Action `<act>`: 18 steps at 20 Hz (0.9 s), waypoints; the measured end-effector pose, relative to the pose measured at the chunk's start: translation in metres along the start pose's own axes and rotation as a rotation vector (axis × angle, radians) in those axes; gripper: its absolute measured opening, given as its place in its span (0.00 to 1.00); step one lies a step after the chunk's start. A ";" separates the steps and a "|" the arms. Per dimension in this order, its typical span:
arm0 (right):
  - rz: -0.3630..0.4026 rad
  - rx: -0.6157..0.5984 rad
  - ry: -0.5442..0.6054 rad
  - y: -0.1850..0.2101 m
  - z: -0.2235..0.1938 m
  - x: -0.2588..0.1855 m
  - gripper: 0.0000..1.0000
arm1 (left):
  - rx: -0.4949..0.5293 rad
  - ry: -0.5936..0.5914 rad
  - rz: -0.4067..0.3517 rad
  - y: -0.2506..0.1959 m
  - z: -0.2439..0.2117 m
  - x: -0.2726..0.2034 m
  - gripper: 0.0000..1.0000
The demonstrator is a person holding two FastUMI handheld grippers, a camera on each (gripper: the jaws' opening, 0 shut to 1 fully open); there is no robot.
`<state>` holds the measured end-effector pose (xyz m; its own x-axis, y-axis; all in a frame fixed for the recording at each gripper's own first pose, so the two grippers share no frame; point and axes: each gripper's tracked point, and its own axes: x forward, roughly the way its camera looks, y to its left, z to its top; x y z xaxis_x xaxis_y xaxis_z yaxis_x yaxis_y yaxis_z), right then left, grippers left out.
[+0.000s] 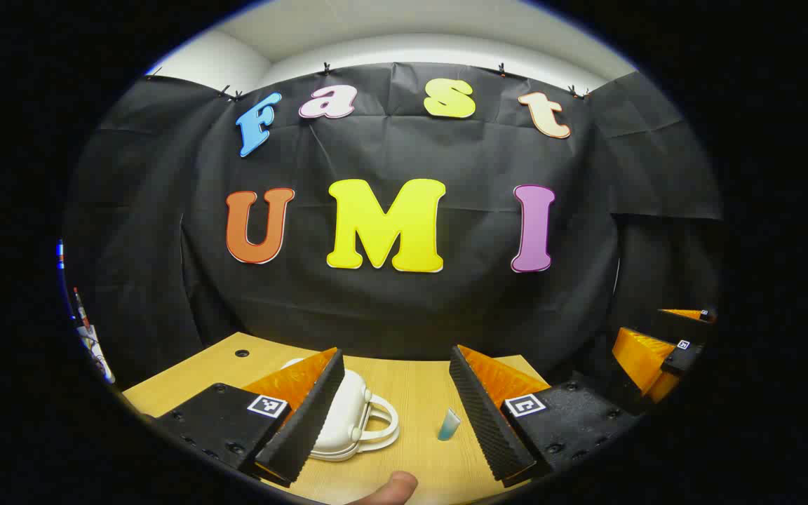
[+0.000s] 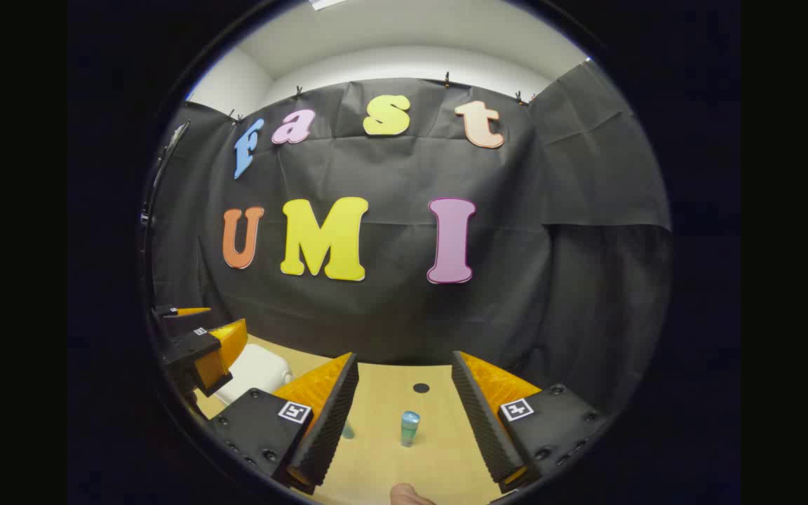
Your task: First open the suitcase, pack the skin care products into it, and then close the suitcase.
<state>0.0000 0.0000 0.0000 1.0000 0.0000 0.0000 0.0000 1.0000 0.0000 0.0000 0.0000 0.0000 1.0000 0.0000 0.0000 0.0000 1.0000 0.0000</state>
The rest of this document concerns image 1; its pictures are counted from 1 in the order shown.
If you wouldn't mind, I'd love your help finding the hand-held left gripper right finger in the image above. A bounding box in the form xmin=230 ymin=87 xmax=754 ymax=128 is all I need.
xmin=448 ymin=344 xmax=649 ymax=489

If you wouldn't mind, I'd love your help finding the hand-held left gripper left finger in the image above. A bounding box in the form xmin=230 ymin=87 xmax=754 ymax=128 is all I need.
xmin=154 ymin=347 xmax=346 ymax=488

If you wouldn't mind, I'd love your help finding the white and blue cream tube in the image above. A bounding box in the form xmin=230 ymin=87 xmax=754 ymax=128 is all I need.
xmin=437 ymin=408 xmax=462 ymax=443

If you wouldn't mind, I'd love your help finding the white suitcase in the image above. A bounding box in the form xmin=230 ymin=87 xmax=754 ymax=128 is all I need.
xmin=280 ymin=358 xmax=400 ymax=462

